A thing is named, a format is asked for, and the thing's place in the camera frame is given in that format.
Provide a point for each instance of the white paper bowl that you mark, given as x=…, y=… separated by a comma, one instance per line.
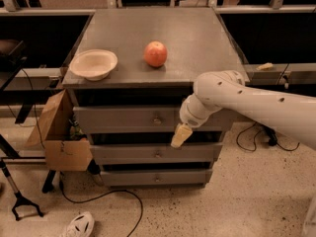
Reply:
x=94, y=64

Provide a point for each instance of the grey bottom drawer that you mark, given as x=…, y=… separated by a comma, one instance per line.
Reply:
x=156, y=178

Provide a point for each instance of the grey middle drawer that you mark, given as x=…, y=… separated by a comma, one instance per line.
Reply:
x=154, y=153

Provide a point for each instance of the grey top drawer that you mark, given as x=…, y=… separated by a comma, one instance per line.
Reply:
x=127, y=119

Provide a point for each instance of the grey drawer cabinet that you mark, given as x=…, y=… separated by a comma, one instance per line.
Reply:
x=195, y=42

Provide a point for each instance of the brown cardboard box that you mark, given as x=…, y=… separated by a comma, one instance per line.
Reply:
x=53, y=132

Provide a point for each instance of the red apple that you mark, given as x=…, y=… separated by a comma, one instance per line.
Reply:
x=155, y=54

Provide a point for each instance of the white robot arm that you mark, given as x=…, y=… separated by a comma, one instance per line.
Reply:
x=289, y=114

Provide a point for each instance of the white sneaker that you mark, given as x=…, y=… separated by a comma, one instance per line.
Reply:
x=80, y=226

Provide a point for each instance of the grey drawer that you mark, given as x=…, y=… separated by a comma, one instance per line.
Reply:
x=156, y=178
x=127, y=119
x=154, y=153

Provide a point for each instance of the yellow foam scrap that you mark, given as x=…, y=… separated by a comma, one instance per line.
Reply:
x=266, y=66

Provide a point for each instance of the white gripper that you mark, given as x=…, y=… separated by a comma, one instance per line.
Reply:
x=190, y=118

